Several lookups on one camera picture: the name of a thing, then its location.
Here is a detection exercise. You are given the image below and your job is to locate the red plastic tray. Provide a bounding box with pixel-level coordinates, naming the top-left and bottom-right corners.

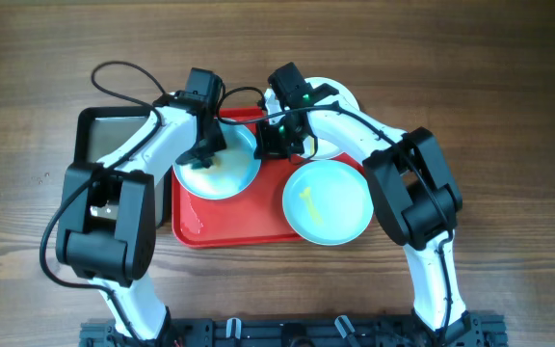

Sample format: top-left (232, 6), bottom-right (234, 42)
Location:
top-left (172, 108), bottom-right (362, 248)

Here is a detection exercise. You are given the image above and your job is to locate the white plate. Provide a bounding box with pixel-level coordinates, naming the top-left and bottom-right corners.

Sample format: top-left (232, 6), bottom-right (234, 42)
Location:
top-left (263, 76), bottom-right (361, 161)

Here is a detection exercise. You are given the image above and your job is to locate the black metal tray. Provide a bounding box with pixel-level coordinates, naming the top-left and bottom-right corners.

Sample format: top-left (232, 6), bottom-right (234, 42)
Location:
top-left (73, 106), bottom-right (172, 227)

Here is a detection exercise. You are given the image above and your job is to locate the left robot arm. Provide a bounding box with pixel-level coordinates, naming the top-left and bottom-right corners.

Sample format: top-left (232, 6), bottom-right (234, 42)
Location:
top-left (39, 68), bottom-right (226, 346)

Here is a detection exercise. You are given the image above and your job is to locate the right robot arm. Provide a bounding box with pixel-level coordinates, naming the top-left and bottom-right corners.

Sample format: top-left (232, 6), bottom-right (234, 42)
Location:
top-left (256, 63), bottom-right (466, 339)

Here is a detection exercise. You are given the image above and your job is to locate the light blue plate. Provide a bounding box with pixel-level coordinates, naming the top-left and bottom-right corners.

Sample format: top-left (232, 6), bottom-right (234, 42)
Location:
top-left (173, 123), bottom-right (261, 200)
top-left (282, 160), bottom-right (374, 246)

